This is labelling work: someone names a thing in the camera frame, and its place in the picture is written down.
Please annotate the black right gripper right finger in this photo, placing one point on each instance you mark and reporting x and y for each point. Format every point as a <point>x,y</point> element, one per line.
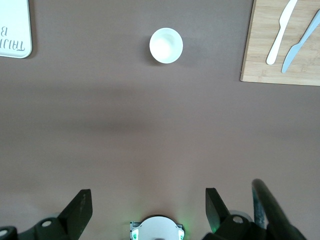
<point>220,222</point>

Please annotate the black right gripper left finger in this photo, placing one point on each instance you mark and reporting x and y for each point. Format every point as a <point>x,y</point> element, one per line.
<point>72,220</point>

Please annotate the white plastic cup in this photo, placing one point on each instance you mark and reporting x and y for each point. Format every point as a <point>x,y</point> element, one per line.
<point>166,45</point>

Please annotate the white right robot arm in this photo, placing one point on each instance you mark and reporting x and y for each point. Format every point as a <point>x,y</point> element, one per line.
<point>157,227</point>

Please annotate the cream tray with bear print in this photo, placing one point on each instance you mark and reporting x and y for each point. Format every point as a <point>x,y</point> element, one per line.
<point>13,22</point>

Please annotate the bamboo cutting board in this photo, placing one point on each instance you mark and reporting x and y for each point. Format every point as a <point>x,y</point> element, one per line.
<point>260,50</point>

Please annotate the grey plastic knife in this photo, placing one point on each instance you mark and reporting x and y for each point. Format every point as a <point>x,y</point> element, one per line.
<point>297,47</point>

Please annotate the white plastic knife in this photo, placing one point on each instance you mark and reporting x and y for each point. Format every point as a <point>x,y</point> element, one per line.
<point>281,27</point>

